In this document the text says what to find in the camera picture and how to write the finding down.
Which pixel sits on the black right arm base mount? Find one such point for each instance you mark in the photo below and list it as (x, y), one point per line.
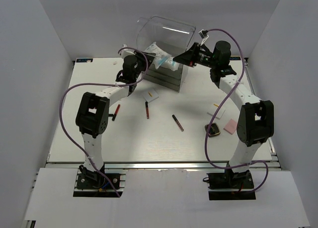
(230, 186)

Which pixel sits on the aluminium front rail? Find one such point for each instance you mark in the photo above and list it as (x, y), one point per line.
(177, 165)

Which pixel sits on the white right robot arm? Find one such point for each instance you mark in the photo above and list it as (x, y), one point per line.
(256, 117)

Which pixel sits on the pink sticky pad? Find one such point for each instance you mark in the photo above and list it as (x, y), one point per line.
(231, 127)

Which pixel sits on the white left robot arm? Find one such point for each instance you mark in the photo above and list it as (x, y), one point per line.
(93, 113)

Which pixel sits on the clear acrylic makeup organizer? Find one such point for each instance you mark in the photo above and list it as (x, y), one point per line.
(166, 38)

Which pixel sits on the white pad with yellow stick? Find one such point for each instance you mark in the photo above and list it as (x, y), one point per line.
(150, 95)

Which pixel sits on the red lip gloss centre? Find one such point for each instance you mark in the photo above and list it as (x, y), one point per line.
(147, 110)

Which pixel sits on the red lip gloss left upright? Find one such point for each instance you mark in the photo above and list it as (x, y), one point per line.
(116, 112)

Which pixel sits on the blue table corner label left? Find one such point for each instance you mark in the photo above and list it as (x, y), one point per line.
(84, 60)

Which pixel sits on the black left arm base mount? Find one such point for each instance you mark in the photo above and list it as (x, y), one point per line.
(90, 184)

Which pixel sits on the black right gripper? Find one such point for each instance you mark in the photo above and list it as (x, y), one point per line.
(190, 57)

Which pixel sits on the black gold compact case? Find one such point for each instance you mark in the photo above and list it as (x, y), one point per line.
(213, 131)

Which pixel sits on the white pad right yellow stick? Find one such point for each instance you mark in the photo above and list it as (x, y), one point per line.
(214, 109)

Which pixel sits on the white blue sachet packet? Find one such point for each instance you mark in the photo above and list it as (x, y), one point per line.
(170, 65)
(160, 54)

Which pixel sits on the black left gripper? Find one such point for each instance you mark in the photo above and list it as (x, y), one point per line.
(142, 59)

